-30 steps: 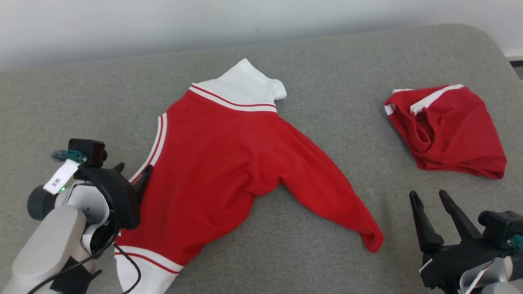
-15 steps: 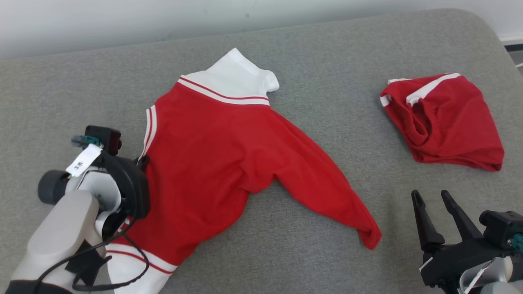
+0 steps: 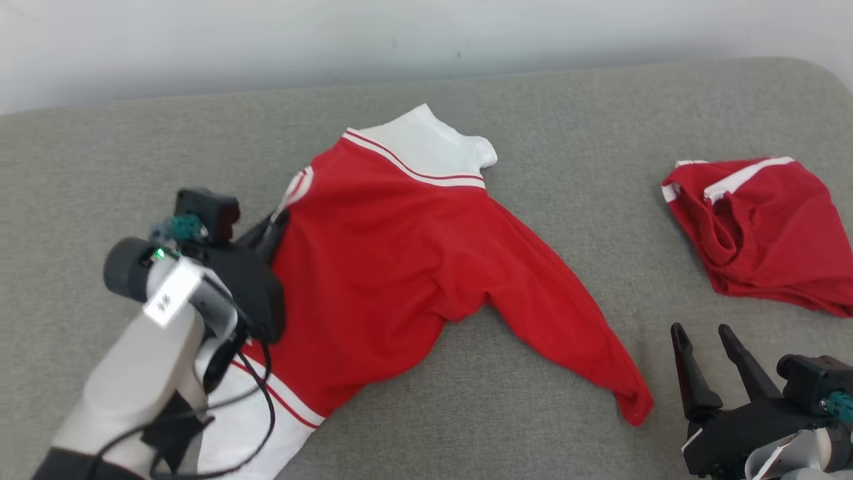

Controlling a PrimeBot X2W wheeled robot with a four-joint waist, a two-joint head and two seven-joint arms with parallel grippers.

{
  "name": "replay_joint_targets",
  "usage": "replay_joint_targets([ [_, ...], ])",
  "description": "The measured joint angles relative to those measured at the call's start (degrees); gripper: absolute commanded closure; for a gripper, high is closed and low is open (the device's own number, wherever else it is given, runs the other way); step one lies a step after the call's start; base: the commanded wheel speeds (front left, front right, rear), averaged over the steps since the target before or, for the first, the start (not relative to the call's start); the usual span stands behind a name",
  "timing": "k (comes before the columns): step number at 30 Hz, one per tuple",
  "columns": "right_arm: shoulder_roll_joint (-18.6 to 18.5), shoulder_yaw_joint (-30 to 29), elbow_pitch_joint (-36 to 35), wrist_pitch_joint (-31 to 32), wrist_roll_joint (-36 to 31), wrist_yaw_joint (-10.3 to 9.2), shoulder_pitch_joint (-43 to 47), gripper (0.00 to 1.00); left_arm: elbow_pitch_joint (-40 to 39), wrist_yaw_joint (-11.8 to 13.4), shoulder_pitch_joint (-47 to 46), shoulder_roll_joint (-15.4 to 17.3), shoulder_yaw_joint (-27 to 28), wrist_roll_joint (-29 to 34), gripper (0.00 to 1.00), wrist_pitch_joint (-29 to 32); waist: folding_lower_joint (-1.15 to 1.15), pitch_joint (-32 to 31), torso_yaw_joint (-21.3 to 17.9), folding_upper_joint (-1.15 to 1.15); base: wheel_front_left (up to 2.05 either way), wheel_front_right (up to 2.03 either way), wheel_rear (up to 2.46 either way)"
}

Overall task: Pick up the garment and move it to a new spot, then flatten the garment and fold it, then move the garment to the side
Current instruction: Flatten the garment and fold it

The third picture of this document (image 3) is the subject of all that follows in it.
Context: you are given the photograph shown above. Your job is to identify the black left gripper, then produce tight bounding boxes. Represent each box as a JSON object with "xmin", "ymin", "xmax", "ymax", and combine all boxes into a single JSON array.
[{"xmin": 199, "ymin": 209, "xmax": 291, "ymax": 345}]

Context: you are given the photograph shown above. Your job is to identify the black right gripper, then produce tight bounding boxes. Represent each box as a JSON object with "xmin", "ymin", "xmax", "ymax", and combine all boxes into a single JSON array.
[{"xmin": 670, "ymin": 323, "xmax": 831, "ymax": 478}]

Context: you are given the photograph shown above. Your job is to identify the red Bulls jersey white sleeves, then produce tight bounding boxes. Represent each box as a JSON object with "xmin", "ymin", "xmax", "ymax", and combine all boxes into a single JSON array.
[{"xmin": 197, "ymin": 103, "xmax": 654, "ymax": 480}]

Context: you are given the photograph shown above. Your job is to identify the red shorts white stripe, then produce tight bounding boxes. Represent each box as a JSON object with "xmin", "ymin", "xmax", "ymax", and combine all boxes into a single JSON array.
[{"xmin": 661, "ymin": 156, "xmax": 853, "ymax": 319}]

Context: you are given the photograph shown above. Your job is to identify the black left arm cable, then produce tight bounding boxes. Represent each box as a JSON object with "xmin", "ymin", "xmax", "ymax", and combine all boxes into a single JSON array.
[{"xmin": 87, "ymin": 320, "xmax": 278, "ymax": 480}]

